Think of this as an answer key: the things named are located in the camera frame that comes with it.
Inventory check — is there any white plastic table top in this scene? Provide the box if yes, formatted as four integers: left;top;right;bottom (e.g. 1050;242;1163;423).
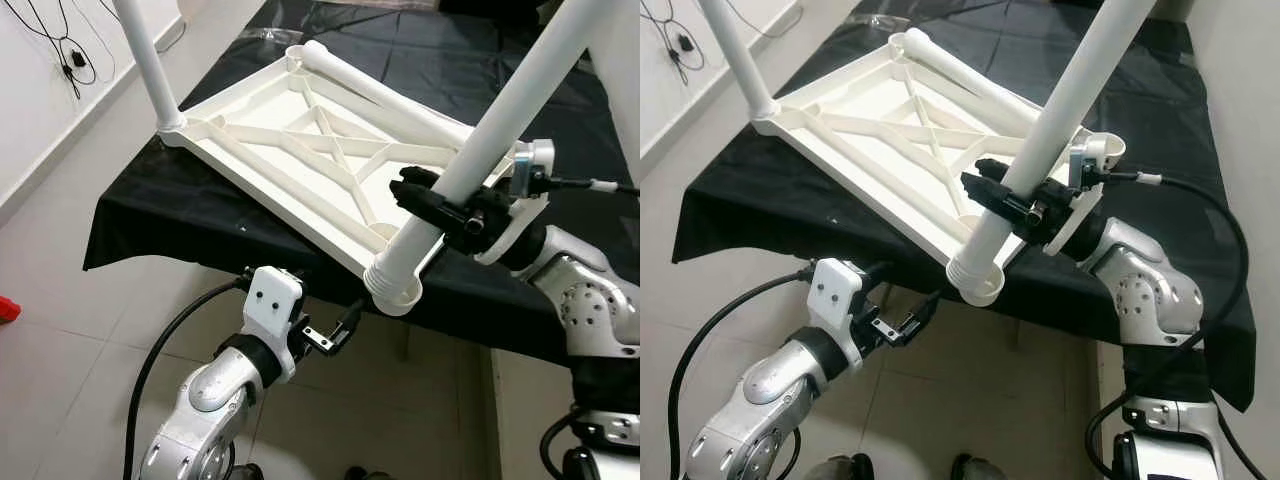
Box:
750;28;1126;291
157;40;531;301

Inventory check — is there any black tablecloth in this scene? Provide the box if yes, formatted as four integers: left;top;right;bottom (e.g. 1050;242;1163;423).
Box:
82;0;641;371
670;0;1256;411

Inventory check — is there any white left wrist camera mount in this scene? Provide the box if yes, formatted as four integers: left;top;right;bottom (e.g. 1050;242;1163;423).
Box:
243;265;306;386
812;258;866;371

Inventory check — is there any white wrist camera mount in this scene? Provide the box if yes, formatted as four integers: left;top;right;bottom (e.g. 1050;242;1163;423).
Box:
1040;135;1106;256
475;138;558;268
812;258;866;371
243;265;306;386

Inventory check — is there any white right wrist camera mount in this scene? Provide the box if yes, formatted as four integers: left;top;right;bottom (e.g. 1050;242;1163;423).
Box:
475;138;558;268
1040;135;1106;256

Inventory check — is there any black wall cable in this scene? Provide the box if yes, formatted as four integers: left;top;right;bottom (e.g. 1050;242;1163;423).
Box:
640;0;706;86
20;0;101;101

